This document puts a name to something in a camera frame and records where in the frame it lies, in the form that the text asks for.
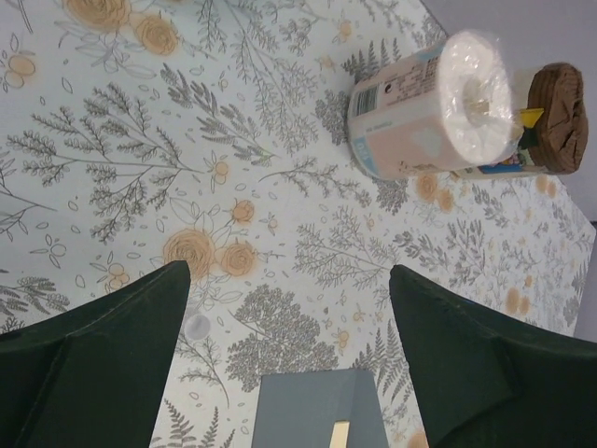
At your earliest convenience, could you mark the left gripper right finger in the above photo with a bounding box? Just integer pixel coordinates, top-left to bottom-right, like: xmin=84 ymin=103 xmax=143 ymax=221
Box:
xmin=389 ymin=265 xmax=596 ymax=447

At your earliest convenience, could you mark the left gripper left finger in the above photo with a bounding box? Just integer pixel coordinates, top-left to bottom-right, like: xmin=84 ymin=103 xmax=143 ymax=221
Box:
xmin=1 ymin=261 xmax=190 ymax=447

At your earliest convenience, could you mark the white glue stick cap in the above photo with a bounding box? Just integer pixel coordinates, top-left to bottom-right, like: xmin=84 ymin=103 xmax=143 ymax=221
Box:
xmin=184 ymin=314 xmax=211 ymax=341

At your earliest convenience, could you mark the grey envelope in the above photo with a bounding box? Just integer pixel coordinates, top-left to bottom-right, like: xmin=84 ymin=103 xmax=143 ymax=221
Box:
xmin=252 ymin=369 xmax=388 ymax=447

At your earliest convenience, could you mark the floral table mat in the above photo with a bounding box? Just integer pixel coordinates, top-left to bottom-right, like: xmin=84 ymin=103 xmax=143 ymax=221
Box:
xmin=1 ymin=1 xmax=595 ymax=447

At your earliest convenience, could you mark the brown toilet paper roll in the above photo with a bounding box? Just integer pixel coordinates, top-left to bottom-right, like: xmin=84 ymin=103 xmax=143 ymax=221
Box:
xmin=455 ymin=63 xmax=589 ymax=179

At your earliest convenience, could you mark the white toilet paper roll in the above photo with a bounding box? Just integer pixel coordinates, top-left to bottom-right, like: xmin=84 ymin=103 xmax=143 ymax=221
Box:
xmin=347 ymin=30 xmax=521 ymax=180

